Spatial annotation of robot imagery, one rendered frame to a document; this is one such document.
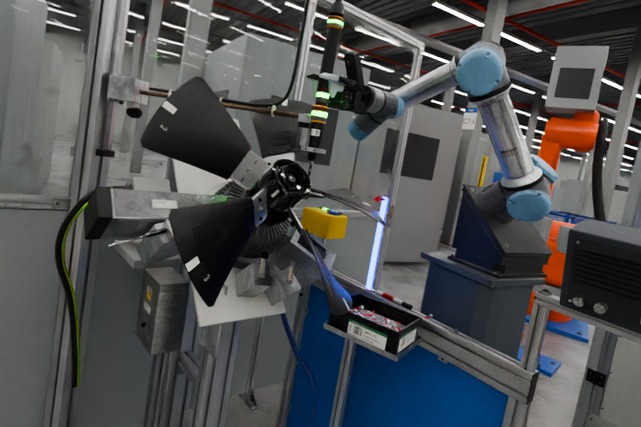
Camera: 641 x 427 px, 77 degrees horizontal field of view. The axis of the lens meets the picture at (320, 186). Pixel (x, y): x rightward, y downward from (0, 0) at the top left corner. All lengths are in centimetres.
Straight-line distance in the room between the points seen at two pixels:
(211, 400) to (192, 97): 84
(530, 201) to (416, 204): 421
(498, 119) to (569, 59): 372
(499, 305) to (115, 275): 137
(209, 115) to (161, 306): 60
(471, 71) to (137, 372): 166
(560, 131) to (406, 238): 217
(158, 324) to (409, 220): 442
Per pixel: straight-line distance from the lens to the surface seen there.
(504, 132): 125
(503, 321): 153
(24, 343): 178
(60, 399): 173
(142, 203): 101
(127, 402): 202
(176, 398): 159
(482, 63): 118
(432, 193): 563
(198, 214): 86
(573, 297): 110
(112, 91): 142
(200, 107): 106
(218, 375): 131
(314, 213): 158
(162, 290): 131
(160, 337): 138
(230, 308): 113
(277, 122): 123
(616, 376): 268
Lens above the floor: 130
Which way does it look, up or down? 5 degrees down
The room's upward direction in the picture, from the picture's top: 10 degrees clockwise
